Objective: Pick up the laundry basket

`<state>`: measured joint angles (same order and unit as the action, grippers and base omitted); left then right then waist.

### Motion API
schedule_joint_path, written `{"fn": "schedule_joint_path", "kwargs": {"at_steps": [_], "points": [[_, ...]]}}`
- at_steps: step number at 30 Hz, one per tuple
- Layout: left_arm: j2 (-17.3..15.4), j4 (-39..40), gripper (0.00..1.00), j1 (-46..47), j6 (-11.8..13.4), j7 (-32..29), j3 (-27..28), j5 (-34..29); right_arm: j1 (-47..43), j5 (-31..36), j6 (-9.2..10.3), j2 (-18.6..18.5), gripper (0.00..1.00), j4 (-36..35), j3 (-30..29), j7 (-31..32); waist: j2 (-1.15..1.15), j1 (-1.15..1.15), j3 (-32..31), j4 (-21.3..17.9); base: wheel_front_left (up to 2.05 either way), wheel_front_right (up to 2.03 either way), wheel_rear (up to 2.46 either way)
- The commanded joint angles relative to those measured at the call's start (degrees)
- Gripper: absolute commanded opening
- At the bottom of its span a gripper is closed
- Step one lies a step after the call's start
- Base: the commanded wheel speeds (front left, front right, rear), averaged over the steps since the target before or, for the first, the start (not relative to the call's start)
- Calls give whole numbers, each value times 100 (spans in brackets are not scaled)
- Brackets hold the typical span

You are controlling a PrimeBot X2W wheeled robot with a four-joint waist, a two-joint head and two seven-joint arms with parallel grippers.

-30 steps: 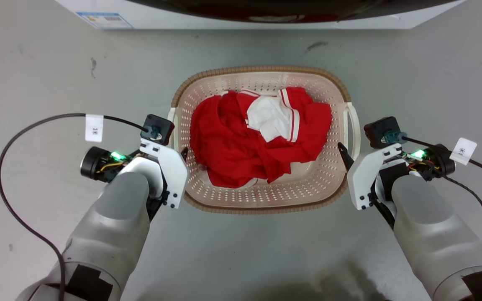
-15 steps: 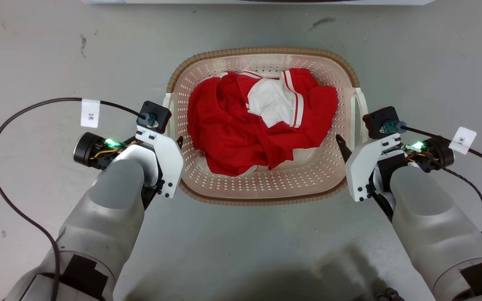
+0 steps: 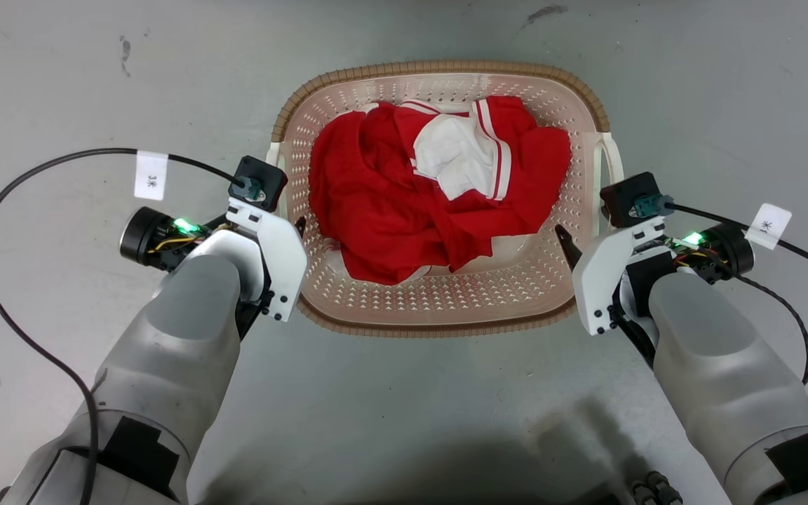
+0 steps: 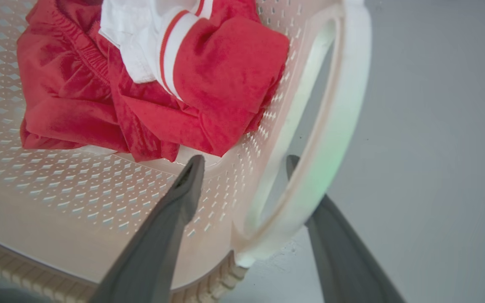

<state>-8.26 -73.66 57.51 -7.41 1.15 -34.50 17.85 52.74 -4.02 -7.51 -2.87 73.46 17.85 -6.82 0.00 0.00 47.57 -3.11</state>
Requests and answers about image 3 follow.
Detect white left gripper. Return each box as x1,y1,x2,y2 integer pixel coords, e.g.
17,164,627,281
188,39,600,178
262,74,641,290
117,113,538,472
225,196,309,323

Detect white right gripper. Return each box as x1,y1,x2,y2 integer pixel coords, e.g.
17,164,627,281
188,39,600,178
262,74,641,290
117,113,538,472
555,216,666,336

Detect beige plastic laundry basket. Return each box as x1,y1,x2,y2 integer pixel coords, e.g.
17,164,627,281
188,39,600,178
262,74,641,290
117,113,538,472
266,60,626,339

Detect white garment with red stripes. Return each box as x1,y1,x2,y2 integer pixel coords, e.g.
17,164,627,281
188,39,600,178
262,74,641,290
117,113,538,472
398,99,514,202

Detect white paper cable tag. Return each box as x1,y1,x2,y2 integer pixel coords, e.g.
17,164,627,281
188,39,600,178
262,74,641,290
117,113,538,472
133,150,169,202
746,203,793,251

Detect black twisted right arm cable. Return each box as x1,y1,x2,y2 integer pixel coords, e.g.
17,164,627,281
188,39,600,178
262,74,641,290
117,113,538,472
699,247,808,386

